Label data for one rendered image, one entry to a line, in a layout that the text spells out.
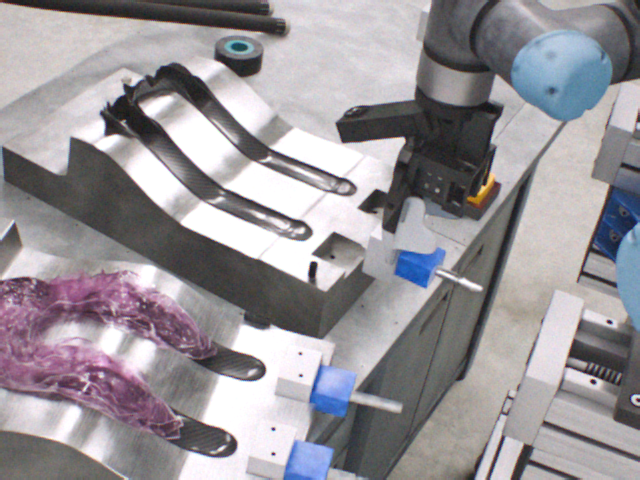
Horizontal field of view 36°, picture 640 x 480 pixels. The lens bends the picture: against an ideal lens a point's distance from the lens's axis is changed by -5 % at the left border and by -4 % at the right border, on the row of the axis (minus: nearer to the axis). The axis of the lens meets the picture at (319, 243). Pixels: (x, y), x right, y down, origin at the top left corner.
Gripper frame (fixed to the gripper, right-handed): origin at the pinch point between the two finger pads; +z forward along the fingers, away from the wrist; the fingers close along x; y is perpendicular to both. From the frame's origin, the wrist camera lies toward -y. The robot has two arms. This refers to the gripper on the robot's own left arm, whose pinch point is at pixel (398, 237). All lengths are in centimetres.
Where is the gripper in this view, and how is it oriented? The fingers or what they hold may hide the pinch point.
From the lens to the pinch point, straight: 110.8
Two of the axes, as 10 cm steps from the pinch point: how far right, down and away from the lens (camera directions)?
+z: -1.3, 7.6, 6.4
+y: 8.6, 4.0, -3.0
